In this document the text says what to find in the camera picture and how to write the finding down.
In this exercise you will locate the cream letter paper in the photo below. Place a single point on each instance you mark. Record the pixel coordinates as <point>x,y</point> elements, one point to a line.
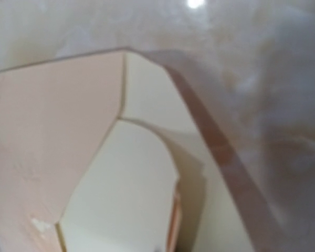
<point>143,191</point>

